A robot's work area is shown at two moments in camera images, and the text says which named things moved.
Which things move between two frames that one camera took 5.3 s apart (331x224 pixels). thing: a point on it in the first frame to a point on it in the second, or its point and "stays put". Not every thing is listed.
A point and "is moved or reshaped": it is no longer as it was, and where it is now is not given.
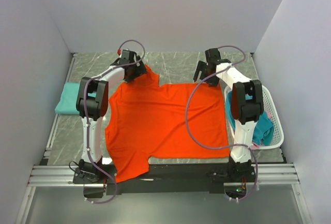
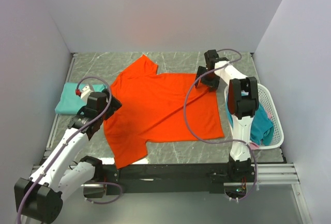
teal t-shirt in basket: [262, 129] stays put
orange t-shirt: [145, 120] is moved or reshaped
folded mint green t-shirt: [68, 105] stays put
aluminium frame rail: [266, 174] stays put
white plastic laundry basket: [270, 108] stays put
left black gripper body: [136, 72] to [114, 105]
